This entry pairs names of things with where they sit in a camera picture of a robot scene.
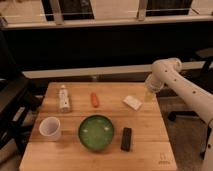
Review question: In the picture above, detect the green ceramic bowl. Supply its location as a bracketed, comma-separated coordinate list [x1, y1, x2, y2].
[78, 115, 114, 152]

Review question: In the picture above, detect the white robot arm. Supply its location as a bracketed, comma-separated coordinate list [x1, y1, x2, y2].
[145, 58, 213, 171]

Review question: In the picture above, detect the black chair left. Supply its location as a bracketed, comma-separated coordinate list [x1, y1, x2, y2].
[0, 31, 42, 155]

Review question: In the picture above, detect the clear plastic bottle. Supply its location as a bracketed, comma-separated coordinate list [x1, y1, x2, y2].
[59, 85, 71, 112]

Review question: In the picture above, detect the white sponge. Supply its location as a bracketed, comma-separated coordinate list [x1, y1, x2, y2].
[123, 95, 142, 111]

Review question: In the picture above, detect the orange carrot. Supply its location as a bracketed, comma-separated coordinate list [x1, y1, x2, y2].
[91, 93, 99, 108]

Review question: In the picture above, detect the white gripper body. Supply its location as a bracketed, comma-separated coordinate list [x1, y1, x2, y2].
[145, 74, 164, 93]

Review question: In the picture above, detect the translucent yellowish gripper finger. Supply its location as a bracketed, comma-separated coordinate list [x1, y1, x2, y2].
[144, 91, 155, 102]

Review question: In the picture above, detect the black rectangular block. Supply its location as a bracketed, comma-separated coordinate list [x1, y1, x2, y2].
[121, 127, 132, 152]

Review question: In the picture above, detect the white plastic cup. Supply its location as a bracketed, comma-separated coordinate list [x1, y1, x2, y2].
[39, 117, 61, 141]

